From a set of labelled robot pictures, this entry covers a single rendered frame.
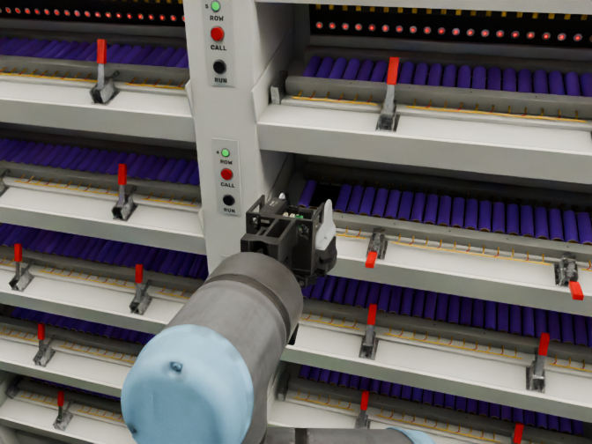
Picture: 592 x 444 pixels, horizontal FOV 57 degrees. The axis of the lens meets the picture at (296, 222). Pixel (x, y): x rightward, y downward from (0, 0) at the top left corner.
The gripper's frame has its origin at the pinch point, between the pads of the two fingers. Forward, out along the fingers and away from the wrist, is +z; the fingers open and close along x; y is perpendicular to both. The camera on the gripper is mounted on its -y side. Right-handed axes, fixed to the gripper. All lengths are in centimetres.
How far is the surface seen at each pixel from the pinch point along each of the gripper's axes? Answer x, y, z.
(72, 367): 55, -49, 16
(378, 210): -6.3, -4.8, 19.4
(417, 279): -13.7, -12.0, 12.0
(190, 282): 27.9, -24.7, 19.9
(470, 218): -20.4, -4.5, 20.0
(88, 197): 44.7, -8.0, 15.8
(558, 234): -32.8, -4.9, 19.0
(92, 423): 56, -68, 20
